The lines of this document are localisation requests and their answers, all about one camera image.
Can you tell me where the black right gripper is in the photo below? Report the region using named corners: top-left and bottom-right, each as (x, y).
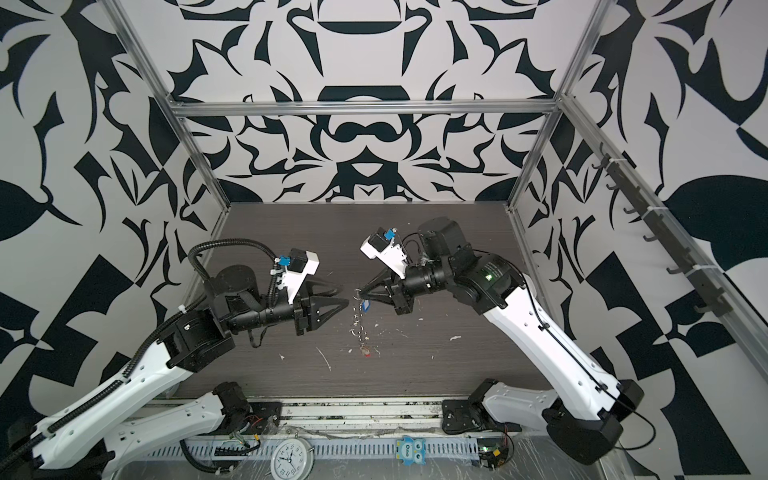
top-left (361, 261), bottom-right (458, 314)

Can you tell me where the silver keyring chain with keys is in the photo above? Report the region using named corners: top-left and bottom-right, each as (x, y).
top-left (349, 289), bottom-right (379, 359)

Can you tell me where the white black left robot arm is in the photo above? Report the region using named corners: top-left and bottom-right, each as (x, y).
top-left (1, 258), bottom-right (349, 479)

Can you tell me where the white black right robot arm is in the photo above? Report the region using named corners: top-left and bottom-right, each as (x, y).
top-left (359, 217), bottom-right (645, 465)

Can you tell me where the blue owl figure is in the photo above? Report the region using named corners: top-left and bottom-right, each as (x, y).
top-left (395, 436), bottom-right (426, 466)

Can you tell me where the round white analog clock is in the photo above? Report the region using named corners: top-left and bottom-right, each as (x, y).
top-left (270, 438), bottom-right (315, 480)

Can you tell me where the small electronics board left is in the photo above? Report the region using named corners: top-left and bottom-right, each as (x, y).
top-left (213, 434), bottom-right (262, 458)

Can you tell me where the small electronics board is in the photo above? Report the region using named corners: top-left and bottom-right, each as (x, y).
top-left (477, 432), bottom-right (515, 470)
top-left (213, 434), bottom-right (262, 458)

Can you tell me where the small electronics board right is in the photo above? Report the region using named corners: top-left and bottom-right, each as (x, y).
top-left (477, 432), bottom-right (515, 470)

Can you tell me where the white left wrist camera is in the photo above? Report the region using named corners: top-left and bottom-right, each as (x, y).
top-left (272, 248), bottom-right (320, 304)

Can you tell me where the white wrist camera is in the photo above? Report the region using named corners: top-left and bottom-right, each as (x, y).
top-left (360, 228), bottom-right (409, 280)
top-left (272, 248), bottom-right (320, 304)

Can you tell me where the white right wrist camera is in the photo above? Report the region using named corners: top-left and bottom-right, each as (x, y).
top-left (360, 228), bottom-right (409, 280)

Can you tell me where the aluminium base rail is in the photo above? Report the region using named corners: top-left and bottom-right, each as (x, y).
top-left (234, 396), bottom-right (465, 437)

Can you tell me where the white slotted cable duct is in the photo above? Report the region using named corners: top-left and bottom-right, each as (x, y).
top-left (179, 436), bottom-right (487, 462)

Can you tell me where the black wall hook rail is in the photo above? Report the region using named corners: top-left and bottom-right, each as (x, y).
top-left (594, 146), bottom-right (733, 317)

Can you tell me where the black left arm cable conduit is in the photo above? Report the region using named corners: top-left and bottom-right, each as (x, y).
top-left (0, 238), bottom-right (280, 475)

